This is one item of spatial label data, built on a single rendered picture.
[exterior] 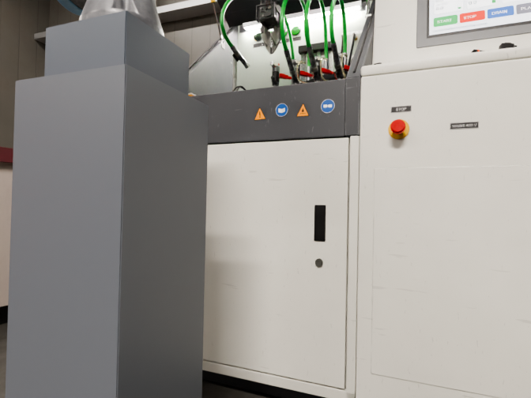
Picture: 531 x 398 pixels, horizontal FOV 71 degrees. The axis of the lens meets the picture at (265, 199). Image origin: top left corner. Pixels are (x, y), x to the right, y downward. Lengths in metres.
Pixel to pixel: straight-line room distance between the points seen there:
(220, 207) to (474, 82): 0.76
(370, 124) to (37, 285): 0.83
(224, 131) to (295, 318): 0.60
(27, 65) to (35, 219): 4.36
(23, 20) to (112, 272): 4.66
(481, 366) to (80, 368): 0.86
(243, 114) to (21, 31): 4.12
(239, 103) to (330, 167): 0.35
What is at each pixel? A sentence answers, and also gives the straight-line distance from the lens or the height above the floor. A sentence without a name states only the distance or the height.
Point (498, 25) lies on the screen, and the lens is 1.40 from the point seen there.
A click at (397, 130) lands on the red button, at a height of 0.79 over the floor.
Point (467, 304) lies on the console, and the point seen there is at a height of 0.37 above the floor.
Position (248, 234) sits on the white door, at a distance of 1.13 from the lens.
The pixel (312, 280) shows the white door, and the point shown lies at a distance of 1.07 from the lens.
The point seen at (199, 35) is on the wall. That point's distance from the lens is 3.91.
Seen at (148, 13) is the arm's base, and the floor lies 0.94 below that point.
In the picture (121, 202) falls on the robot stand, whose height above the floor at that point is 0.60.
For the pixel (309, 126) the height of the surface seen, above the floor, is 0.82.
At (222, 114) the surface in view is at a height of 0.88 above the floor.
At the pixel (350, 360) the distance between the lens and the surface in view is 1.11.
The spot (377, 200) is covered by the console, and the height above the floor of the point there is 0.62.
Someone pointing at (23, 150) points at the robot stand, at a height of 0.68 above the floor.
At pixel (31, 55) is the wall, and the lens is 5.08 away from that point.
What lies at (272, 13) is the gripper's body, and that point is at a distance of 1.42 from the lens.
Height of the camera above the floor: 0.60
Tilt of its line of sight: 1 degrees up
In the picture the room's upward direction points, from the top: 1 degrees clockwise
